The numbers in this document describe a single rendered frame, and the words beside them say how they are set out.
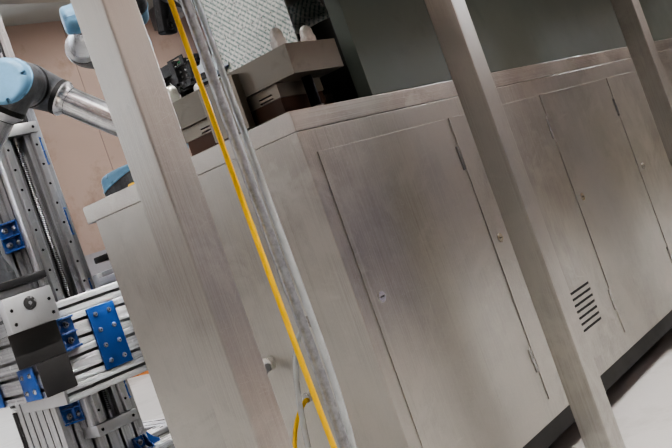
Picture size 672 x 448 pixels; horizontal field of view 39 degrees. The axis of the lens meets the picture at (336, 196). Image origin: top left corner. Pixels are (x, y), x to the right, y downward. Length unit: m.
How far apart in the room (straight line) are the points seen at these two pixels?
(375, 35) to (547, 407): 0.91
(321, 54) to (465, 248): 0.53
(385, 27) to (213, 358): 1.05
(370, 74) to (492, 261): 0.51
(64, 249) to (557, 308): 1.49
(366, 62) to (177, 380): 0.79
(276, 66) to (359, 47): 0.23
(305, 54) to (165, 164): 0.66
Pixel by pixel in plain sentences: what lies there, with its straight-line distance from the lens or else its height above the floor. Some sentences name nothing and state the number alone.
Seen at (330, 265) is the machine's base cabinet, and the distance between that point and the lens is 1.76.
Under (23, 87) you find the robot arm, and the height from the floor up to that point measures 1.24.
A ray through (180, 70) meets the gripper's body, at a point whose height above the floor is 1.13.
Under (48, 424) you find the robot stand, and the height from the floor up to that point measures 0.40.
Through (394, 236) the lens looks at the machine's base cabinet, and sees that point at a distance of 1.87.
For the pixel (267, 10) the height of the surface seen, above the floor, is 1.16.
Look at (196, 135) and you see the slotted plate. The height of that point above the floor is 0.95.
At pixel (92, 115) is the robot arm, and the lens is 2.54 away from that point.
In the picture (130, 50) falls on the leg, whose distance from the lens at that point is 1.29.
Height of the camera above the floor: 0.69
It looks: 1 degrees up
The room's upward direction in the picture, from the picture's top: 20 degrees counter-clockwise
